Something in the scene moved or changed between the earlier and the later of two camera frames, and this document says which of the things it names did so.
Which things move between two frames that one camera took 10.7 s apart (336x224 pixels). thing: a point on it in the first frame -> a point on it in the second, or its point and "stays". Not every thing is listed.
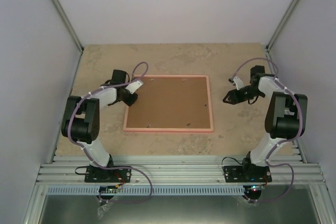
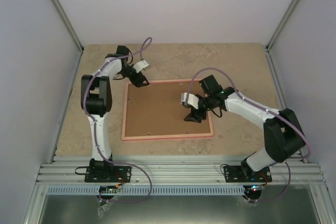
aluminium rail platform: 180,170 stays
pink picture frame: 177,129 -> 124,137
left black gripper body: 127,102 -> 124,73
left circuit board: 108,189 stays
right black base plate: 250,173 stays
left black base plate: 94,174 stays
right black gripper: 234,97 -> 195,115
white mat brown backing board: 170,103 stays
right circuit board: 253,189 stays
